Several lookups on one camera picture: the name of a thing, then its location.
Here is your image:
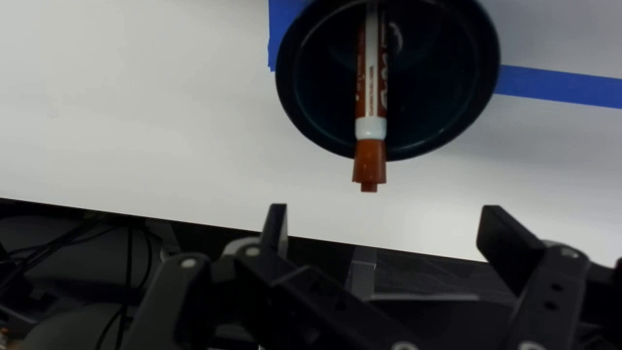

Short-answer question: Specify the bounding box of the dark teal cup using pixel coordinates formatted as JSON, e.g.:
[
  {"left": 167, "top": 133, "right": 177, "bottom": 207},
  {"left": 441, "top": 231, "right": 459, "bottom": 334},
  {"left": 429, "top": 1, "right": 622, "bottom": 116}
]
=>
[{"left": 274, "top": 0, "right": 501, "bottom": 162}]

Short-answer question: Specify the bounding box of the red brown marker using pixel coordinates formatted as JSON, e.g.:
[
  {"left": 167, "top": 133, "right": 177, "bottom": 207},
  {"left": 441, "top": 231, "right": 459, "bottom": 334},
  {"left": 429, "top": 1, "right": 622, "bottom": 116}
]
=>
[{"left": 350, "top": 0, "right": 391, "bottom": 194}]

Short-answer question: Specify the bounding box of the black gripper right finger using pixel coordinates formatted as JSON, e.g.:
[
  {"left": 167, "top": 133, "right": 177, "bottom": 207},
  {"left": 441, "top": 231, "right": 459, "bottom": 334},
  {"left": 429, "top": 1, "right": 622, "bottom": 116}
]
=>
[{"left": 476, "top": 203, "right": 622, "bottom": 350}]

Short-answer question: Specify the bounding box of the short blue tape strip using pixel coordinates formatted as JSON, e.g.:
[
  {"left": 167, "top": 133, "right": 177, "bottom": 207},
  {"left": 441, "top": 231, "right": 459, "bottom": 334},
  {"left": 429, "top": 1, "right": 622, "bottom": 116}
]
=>
[{"left": 266, "top": 0, "right": 313, "bottom": 73}]

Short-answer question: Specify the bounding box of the long blue tape strip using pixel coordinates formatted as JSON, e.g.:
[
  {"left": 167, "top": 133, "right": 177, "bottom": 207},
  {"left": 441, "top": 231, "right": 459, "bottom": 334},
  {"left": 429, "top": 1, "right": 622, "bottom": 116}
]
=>
[{"left": 494, "top": 63, "right": 622, "bottom": 110}]

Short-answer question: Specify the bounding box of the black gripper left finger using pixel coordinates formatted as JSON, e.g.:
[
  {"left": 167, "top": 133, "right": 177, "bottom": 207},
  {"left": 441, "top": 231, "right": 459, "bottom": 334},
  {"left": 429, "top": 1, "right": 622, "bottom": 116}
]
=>
[{"left": 122, "top": 201, "right": 424, "bottom": 350}]

